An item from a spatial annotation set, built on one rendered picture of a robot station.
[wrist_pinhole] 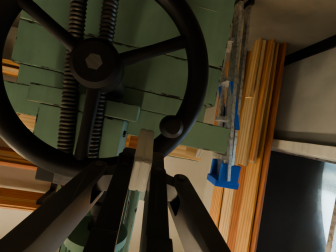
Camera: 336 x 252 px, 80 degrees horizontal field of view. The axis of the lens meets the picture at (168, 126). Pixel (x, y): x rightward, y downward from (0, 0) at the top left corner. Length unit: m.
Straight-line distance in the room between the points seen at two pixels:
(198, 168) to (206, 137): 2.66
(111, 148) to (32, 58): 0.26
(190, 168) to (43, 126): 2.79
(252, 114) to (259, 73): 0.34
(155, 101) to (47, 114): 0.21
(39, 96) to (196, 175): 2.87
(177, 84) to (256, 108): 1.40
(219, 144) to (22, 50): 0.46
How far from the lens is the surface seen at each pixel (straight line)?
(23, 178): 3.29
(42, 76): 0.50
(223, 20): 0.53
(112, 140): 0.35
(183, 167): 3.05
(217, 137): 0.47
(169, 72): 0.46
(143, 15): 0.50
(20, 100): 0.51
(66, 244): 0.66
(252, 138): 1.80
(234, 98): 1.29
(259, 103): 1.81
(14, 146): 0.30
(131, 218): 0.87
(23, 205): 2.83
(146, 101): 0.45
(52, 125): 0.38
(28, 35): 0.53
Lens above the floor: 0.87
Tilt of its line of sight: 1 degrees down
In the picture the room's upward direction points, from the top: 168 degrees counter-clockwise
